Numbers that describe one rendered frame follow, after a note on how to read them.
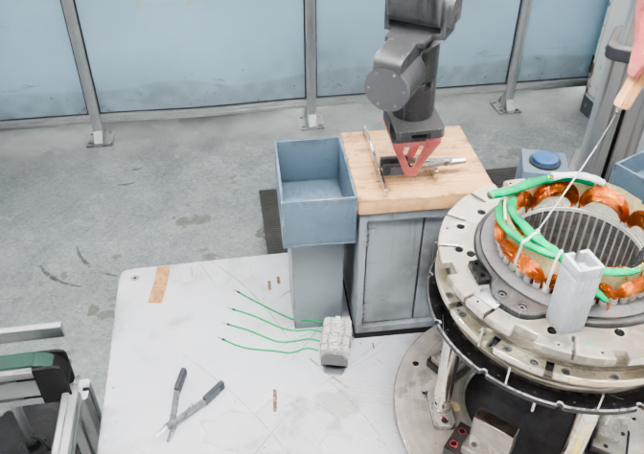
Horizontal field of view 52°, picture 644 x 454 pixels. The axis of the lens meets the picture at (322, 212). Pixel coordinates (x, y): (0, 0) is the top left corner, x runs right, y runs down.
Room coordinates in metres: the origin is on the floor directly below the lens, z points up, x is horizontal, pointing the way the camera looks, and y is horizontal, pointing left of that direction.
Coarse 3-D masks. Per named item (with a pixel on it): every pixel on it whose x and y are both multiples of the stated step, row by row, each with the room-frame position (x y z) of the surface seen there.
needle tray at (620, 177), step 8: (640, 152) 0.86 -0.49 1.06; (624, 160) 0.84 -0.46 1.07; (632, 160) 0.85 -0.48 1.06; (640, 160) 0.86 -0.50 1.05; (616, 168) 0.83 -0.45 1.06; (624, 168) 0.82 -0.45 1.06; (632, 168) 0.85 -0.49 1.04; (640, 168) 0.87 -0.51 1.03; (616, 176) 0.82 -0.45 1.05; (624, 176) 0.81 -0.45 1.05; (632, 176) 0.80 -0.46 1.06; (640, 176) 0.79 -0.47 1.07; (616, 184) 0.82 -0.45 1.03; (624, 184) 0.81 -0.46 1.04; (632, 184) 0.80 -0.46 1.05; (640, 184) 0.79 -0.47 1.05; (632, 192) 0.79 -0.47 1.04; (640, 192) 0.79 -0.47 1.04
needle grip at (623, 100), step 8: (632, 80) 0.58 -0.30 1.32; (640, 80) 0.58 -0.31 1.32; (624, 88) 0.58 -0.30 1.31; (632, 88) 0.58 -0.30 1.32; (640, 88) 0.58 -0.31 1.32; (616, 96) 0.59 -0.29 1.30; (624, 96) 0.58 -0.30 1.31; (632, 96) 0.58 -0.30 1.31; (616, 104) 0.58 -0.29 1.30; (624, 104) 0.57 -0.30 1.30
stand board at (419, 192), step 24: (360, 144) 0.88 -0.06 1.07; (384, 144) 0.88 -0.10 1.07; (456, 144) 0.88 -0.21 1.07; (360, 168) 0.82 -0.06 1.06; (456, 168) 0.82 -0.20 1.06; (480, 168) 0.82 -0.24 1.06; (360, 192) 0.75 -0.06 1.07; (408, 192) 0.75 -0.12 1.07; (432, 192) 0.75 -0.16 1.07; (456, 192) 0.75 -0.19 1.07
